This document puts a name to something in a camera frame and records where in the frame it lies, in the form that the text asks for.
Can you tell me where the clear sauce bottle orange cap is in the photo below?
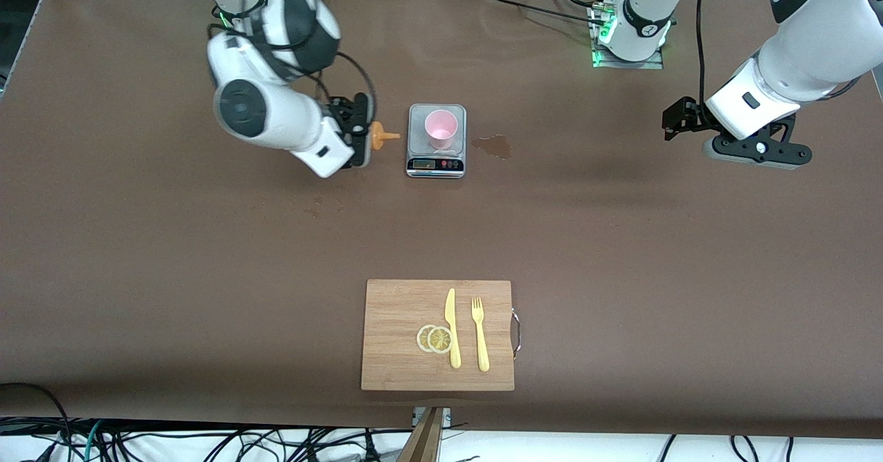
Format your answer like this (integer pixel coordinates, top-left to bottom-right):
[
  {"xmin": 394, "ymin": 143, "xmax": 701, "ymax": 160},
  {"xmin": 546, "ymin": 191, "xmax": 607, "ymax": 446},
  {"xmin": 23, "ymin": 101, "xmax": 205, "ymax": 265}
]
[{"xmin": 359, "ymin": 121, "xmax": 401, "ymax": 168}]

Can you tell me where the pink plastic cup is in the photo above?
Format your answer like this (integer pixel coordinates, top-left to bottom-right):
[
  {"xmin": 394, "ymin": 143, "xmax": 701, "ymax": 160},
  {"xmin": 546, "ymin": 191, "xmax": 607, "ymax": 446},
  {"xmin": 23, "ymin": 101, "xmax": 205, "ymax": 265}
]
[{"xmin": 424, "ymin": 109, "xmax": 459, "ymax": 151}]

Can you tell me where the silver digital kitchen scale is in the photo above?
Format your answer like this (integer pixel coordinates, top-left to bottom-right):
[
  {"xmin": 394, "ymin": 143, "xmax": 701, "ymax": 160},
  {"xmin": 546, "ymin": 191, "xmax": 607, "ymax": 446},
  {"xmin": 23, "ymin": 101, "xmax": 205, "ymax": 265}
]
[{"xmin": 406, "ymin": 103, "xmax": 468, "ymax": 179}]

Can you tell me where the wooden cutting board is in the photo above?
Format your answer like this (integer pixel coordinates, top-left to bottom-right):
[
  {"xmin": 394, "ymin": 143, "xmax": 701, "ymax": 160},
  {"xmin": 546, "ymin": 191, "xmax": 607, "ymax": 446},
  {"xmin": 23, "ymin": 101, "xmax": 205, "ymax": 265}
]
[{"xmin": 361, "ymin": 279, "xmax": 522, "ymax": 392}]

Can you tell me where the yellow plastic knife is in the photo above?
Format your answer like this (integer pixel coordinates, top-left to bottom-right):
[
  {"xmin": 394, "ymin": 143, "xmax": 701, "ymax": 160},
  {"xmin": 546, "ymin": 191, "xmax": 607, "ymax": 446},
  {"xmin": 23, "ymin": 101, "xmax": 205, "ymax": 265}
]
[{"xmin": 445, "ymin": 288, "xmax": 462, "ymax": 370}]

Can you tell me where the yellow plastic fork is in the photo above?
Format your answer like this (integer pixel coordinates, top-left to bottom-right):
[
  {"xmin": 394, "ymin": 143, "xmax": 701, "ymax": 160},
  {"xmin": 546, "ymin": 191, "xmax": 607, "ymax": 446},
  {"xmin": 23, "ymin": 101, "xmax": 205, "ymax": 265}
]
[{"xmin": 471, "ymin": 297, "xmax": 490, "ymax": 372}]

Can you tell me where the wooden beam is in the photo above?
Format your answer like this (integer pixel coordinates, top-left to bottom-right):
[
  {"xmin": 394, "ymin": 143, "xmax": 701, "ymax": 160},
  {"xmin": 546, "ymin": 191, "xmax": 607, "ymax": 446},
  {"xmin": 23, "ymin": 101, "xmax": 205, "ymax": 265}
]
[{"xmin": 398, "ymin": 407, "xmax": 446, "ymax": 462}]

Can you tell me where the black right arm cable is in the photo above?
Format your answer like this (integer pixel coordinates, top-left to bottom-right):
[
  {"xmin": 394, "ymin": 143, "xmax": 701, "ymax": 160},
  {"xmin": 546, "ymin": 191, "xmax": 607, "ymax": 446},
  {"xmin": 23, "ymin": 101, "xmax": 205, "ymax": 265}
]
[{"xmin": 314, "ymin": 51, "xmax": 377, "ymax": 114}]

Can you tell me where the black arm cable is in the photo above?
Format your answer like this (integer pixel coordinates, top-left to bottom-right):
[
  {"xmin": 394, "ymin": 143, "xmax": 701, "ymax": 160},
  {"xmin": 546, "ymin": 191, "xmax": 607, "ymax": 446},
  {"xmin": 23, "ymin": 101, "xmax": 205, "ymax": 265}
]
[
  {"xmin": 314, "ymin": 51, "xmax": 377, "ymax": 114},
  {"xmin": 696, "ymin": 0, "xmax": 721, "ymax": 108}
]

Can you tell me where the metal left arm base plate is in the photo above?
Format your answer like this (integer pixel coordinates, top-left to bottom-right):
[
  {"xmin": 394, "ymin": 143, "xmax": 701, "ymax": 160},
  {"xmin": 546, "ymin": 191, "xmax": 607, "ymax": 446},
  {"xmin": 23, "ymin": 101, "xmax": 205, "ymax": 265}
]
[{"xmin": 590, "ymin": 0, "xmax": 664, "ymax": 70}]

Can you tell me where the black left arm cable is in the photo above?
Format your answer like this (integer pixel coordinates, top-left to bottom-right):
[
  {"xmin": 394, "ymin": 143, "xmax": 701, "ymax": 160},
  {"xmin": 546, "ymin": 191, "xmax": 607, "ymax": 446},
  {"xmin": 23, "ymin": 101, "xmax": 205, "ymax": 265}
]
[{"xmin": 696, "ymin": 0, "xmax": 721, "ymax": 108}]

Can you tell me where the black cable across table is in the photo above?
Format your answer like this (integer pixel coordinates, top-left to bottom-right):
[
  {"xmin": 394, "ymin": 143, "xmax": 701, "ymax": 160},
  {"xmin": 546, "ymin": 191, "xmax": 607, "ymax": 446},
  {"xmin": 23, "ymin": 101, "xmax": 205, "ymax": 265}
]
[{"xmin": 476, "ymin": 0, "xmax": 611, "ymax": 28}]

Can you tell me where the teal floor cable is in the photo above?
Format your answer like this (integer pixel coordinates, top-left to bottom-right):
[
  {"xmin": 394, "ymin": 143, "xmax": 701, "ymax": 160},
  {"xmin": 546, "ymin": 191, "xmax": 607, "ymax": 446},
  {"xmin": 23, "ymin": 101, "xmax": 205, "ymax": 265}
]
[{"xmin": 81, "ymin": 419, "xmax": 108, "ymax": 462}]

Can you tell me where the black looped floor cable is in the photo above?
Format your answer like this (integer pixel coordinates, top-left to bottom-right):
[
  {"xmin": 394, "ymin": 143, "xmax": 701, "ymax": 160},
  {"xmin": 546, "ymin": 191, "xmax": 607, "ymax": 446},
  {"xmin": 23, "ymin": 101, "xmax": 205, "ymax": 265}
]
[{"xmin": 0, "ymin": 383, "xmax": 73, "ymax": 462}]

